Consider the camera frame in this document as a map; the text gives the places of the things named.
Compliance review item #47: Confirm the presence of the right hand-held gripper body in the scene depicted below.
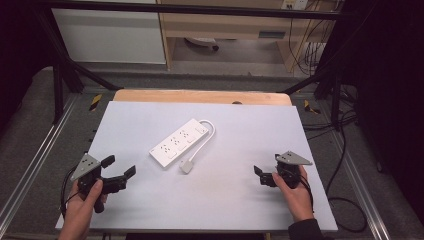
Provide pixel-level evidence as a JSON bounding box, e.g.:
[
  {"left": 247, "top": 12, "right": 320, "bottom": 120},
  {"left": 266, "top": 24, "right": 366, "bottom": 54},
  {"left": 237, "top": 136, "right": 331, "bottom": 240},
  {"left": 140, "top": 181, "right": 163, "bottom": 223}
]
[{"left": 274, "top": 150, "right": 314, "bottom": 190}]

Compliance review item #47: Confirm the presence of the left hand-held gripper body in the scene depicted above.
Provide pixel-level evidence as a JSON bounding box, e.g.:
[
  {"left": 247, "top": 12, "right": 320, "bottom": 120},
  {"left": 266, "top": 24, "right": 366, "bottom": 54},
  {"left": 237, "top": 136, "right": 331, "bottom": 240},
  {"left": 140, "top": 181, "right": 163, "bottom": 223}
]
[{"left": 70, "top": 152, "right": 128, "bottom": 214}]

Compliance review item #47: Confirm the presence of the white power plug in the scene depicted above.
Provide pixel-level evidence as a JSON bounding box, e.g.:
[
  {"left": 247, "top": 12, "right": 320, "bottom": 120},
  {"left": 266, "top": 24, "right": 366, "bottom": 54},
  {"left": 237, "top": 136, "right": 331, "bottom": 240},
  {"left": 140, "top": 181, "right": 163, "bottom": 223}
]
[{"left": 179, "top": 159, "right": 195, "bottom": 175}]

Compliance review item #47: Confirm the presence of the white power strip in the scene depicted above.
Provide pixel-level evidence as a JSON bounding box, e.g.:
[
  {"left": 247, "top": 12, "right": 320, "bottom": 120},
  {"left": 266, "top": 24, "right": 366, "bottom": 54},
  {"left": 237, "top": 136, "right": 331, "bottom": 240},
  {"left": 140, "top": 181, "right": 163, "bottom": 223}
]
[{"left": 148, "top": 118, "right": 210, "bottom": 169}]

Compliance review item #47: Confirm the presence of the white power strip cable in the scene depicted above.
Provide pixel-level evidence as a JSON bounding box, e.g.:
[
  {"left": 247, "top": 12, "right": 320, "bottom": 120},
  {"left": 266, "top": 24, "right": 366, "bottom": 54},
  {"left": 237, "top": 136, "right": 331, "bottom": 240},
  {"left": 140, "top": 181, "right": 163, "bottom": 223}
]
[{"left": 186, "top": 119, "right": 217, "bottom": 164}]

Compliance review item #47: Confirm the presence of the person's right hand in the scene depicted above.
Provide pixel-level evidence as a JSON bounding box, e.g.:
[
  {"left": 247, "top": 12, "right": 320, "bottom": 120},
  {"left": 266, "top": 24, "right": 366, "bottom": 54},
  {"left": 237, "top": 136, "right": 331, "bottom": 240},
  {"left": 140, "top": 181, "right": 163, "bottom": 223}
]
[{"left": 271, "top": 165, "right": 316, "bottom": 223}]

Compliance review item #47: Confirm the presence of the person's left hand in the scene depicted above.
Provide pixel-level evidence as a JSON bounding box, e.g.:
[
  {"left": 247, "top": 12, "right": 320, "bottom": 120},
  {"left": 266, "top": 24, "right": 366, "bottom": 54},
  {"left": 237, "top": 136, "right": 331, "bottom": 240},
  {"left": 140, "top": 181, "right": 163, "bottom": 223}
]
[{"left": 57, "top": 178, "right": 110, "bottom": 240}]

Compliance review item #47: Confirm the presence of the yellow black striped tape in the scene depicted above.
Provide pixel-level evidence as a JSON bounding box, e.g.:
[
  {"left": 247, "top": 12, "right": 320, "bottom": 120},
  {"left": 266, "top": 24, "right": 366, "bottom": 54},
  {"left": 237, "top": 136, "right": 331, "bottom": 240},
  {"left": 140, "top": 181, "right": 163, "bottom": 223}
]
[
  {"left": 88, "top": 93, "right": 103, "bottom": 112},
  {"left": 303, "top": 99, "right": 322, "bottom": 115}
]

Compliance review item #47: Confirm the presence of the dark curtain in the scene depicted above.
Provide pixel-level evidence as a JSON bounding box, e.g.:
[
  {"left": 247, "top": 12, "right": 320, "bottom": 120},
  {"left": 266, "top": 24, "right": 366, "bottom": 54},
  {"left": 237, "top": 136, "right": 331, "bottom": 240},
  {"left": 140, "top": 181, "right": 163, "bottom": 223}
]
[
  {"left": 0, "top": 0, "right": 64, "bottom": 134},
  {"left": 319, "top": 0, "right": 424, "bottom": 226}
]

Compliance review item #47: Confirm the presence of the white cabinet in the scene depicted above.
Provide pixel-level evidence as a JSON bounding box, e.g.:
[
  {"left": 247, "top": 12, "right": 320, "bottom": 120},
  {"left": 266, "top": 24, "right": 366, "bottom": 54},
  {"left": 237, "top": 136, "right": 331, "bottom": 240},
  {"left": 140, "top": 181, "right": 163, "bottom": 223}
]
[{"left": 51, "top": 0, "right": 167, "bottom": 66}]

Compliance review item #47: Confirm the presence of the office chair base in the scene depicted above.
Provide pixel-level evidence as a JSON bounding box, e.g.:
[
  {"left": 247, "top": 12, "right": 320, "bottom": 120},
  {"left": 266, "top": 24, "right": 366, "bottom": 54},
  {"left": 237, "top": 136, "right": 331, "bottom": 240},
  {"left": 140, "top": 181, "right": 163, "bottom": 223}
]
[{"left": 184, "top": 36, "right": 221, "bottom": 52}]

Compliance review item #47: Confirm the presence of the wooden desk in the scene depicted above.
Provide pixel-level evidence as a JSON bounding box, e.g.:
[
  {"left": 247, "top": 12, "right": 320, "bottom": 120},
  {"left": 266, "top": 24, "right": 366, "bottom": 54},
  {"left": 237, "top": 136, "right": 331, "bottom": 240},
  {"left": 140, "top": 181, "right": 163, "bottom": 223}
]
[{"left": 156, "top": 0, "right": 344, "bottom": 73}]

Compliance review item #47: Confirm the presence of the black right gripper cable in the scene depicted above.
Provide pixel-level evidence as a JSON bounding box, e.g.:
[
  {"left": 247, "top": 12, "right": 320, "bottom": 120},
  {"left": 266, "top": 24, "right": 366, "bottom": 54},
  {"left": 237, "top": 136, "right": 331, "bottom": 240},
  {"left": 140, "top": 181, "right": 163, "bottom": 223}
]
[{"left": 298, "top": 174, "right": 316, "bottom": 214}]

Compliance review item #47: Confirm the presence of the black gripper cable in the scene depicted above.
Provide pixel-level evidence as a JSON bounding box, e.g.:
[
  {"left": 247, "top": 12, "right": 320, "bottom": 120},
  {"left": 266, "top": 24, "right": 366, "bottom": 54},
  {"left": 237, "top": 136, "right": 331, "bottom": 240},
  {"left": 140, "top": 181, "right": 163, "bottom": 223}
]
[
  {"left": 59, "top": 165, "right": 81, "bottom": 219},
  {"left": 298, "top": 174, "right": 316, "bottom": 214}
]

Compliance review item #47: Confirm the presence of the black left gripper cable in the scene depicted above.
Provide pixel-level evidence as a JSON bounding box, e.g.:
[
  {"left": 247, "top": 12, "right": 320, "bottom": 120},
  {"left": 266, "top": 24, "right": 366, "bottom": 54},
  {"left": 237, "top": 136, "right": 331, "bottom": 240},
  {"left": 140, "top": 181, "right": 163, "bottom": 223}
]
[{"left": 59, "top": 165, "right": 81, "bottom": 219}]

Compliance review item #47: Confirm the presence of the aluminium floor rail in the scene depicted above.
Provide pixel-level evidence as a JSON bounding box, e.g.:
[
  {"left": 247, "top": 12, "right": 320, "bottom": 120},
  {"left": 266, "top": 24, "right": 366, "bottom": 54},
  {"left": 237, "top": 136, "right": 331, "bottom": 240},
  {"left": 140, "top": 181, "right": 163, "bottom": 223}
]
[
  {"left": 0, "top": 94, "right": 79, "bottom": 228},
  {"left": 328, "top": 128, "right": 392, "bottom": 240}
]

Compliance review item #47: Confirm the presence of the black floor cable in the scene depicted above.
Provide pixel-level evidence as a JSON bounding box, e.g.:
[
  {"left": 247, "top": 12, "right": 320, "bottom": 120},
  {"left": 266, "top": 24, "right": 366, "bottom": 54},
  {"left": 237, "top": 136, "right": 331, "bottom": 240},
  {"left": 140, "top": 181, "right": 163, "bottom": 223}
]
[{"left": 301, "top": 84, "right": 369, "bottom": 234}]

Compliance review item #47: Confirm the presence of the bundle of hanging black cables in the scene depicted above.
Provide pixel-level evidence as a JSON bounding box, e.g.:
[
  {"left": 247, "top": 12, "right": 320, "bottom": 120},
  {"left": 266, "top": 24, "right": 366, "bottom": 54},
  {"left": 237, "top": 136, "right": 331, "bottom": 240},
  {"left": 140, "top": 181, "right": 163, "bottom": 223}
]
[{"left": 287, "top": 0, "right": 344, "bottom": 77}]

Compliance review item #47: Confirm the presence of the white wall socket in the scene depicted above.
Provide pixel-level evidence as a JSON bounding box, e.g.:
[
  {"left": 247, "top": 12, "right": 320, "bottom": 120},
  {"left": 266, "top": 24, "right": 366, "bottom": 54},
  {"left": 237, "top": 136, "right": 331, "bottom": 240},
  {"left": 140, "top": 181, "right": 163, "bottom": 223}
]
[{"left": 280, "top": 0, "right": 310, "bottom": 11}]

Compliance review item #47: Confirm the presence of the black metal frame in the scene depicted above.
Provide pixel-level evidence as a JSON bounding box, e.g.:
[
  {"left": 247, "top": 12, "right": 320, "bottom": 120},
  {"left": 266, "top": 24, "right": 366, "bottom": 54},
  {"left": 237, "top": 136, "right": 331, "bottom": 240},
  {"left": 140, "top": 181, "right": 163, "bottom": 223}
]
[{"left": 31, "top": 0, "right": 358, "bottom": 133}]

